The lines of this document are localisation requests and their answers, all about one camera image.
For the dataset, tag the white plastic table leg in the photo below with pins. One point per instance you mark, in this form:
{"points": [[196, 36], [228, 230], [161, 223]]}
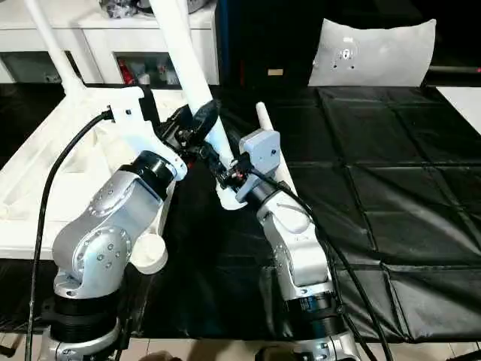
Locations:
{"points": [[264, 116], [56, 49], [188, 67]]}

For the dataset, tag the white plastic table top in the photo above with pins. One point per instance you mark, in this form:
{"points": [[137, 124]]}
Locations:
{"points": [[30, 188]]}

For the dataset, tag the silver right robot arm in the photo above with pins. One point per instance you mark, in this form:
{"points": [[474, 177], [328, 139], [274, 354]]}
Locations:
{"points": [[297, 248]]}

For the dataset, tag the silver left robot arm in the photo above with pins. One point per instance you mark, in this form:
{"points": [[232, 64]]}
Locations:
{"points": [[112, 233]]}

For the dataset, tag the white plastic bottle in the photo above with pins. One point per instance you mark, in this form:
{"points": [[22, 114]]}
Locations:
{"points": [[144, 78]]}

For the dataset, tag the red bottle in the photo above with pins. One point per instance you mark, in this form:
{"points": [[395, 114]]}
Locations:
{"points": [[126, 73]]}

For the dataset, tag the small gold label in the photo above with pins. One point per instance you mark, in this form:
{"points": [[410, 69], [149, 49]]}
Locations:
{"points": [[275, 72]]}

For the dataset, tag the white glass-door cabinet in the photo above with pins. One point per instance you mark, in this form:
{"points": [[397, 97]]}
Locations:
{"points": [[105, 41]]}

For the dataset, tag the white curved plastic panel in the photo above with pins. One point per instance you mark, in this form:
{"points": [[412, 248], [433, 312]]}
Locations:
{"points": [[376, 52]]}

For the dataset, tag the dark left robot foot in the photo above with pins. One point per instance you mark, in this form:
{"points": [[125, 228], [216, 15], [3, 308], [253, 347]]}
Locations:
{"points": [[159, 356]]}

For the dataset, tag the white flat board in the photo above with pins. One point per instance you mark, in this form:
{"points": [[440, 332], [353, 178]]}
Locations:
{"points": [[462, 105]]}

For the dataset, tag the black horizontal bar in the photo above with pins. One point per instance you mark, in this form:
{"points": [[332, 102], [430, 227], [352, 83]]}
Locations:
{"points": [[454, 70]]}

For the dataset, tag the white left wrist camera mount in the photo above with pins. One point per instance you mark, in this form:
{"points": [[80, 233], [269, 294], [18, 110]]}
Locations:
{"points": [[131, 109]]}

